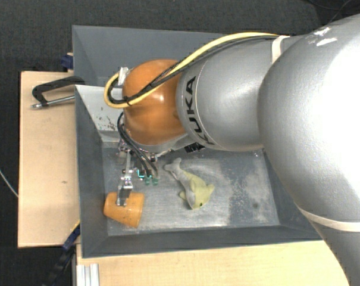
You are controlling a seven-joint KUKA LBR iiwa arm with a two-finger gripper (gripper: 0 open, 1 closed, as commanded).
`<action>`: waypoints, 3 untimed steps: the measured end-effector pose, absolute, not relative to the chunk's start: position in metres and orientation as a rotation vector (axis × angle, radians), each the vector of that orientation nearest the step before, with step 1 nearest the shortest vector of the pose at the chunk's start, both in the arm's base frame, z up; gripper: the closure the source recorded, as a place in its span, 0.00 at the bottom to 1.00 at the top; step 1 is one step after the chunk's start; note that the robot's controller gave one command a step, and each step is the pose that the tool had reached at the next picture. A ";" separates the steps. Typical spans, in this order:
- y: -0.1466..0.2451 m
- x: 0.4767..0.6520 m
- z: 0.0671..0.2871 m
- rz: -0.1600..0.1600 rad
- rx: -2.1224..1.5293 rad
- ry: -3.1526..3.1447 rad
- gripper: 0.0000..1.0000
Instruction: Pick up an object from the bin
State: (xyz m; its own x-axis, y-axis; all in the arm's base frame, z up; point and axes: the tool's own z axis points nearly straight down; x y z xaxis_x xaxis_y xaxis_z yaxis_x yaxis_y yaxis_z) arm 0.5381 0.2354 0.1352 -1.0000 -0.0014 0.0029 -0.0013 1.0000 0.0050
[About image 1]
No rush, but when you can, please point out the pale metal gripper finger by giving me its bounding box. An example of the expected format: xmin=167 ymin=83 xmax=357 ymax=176
xmin=116 ymin=176 xmax=125 ymax=207
xmin=121 ymin=178 xmax=134 ymax=207

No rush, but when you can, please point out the orange cup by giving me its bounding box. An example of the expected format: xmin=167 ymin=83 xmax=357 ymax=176
xmin=103 ymin=191 xmax=146 ymax=229

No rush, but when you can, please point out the grey and yellow toy dolphin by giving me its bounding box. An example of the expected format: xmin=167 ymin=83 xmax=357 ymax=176
xmin=163 ymin=157 xmax=215 ymax=211

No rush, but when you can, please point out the pale cardboard board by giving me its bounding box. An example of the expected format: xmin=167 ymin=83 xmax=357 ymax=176
xmin=17 ymin=71 xmax=81 ymax=248

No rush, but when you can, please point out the grey metal bin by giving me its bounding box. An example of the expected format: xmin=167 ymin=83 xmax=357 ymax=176
xmin=71 ymin=24 xmax=324 ymax=259

